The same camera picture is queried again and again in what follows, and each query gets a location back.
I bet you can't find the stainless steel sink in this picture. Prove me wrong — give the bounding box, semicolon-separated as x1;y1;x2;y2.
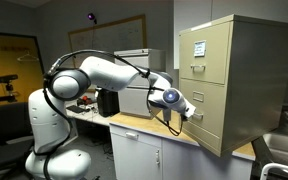
261;131;288;172

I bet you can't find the yellow wooden door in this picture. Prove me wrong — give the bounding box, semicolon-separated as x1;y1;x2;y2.
0;30;45;141

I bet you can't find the beige metal filing cabinet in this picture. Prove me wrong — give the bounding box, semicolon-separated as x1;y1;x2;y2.
178;14;288;158

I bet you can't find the black office chair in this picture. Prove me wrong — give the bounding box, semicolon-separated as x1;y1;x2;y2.
0;101;36;178

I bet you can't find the white paper drawer label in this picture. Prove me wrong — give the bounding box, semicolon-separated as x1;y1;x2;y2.
193;40;207;58

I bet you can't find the black camera on stand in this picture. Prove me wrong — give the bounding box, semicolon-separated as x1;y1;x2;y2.
0;73;20;105

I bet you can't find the black box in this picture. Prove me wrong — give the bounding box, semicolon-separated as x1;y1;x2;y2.
96;87;121;118

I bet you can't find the wire clothes hanger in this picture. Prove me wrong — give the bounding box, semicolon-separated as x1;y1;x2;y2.
16;50;40;63

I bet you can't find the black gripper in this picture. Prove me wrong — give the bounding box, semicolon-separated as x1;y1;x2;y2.
180;113;190;124

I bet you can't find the grey lateral file cabinet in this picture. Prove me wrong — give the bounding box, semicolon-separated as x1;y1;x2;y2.
113;48;167;120

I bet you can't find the white tube frame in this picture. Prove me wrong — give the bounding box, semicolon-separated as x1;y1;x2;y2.
259;162;288;180

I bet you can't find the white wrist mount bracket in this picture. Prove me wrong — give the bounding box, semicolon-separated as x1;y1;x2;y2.
183;105;197;120

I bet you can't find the beige labelled cabinet drawer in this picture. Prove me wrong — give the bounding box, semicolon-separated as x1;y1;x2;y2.
178;21;234;85

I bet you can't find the black flat device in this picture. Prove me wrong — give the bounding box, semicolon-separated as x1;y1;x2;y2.
66;104;87;115

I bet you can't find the wood framed whiteboard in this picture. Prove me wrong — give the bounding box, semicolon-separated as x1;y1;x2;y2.
67;14;148;68

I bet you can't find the white base cabinet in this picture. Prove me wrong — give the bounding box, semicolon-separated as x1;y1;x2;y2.
109;121;257;180

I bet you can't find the small red object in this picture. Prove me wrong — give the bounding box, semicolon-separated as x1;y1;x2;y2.
76;95;94;107

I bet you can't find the beige unlabelled cabinet drawer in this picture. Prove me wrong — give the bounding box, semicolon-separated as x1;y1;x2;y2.
179;78;227;139

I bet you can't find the wall camera with purple light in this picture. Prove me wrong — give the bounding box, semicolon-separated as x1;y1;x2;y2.
86;12;99;25

